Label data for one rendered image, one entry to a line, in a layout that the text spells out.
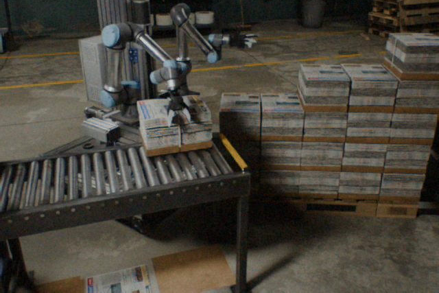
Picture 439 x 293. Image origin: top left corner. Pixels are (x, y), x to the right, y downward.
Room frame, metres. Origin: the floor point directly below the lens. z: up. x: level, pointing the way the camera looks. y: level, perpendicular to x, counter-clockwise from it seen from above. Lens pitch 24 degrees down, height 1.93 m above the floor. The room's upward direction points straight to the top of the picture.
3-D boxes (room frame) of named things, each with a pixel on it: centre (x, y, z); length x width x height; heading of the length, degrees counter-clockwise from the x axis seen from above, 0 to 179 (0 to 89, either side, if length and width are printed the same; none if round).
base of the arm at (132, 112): (2.66, 0.59, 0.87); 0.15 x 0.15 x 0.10
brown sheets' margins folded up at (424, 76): (2.80, -1.32, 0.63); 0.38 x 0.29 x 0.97; 177
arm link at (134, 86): (2.65, 0.59, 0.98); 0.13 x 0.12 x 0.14; 141
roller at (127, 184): (1.97, 0.50, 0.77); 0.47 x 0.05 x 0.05; 17
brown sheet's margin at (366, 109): (2.82, -1.02, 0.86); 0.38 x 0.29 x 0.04; 178
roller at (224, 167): (2.12, 0.01, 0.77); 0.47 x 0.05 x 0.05; 17
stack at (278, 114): (2.84, -0.59, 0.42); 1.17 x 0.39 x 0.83; 87
